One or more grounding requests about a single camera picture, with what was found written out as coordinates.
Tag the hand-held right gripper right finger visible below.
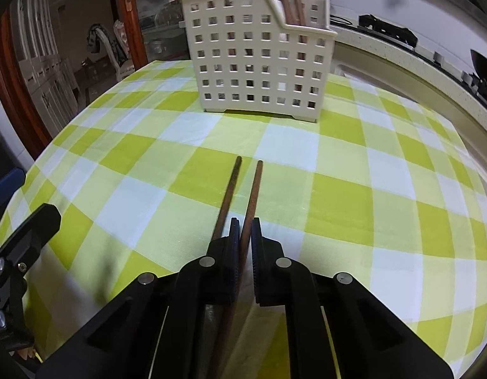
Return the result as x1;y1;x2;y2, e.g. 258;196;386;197
251;217;454;379

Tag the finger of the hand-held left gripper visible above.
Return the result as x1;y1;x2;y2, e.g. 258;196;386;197
0;203;62;274

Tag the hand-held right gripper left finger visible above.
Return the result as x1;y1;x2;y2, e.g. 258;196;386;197
36;217;241;379

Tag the cream perforated plastic basket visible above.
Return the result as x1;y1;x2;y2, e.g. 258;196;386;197
178;0;338;123

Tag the blue object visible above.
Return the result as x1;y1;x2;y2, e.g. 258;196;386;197
0;168;27;216

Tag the green white checked tablecloth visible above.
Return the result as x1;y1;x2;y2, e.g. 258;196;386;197
0;60;487;379

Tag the white panelled cabinet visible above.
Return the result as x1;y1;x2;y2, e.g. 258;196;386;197
14;0;82;137

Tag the ornate white chair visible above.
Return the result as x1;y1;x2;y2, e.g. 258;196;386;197
87;21;137;83

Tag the dark cloth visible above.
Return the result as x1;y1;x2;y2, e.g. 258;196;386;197
87;24;106;54

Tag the wooden framed glass door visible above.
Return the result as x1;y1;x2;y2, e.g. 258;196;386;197
116;0;197;72

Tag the black countertop appliance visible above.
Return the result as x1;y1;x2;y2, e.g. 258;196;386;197
357;14;418;47

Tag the black gas stove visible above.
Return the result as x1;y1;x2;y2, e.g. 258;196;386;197
460;69;487;101

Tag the black wok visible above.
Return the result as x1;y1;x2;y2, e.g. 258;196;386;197
470;48;487;84

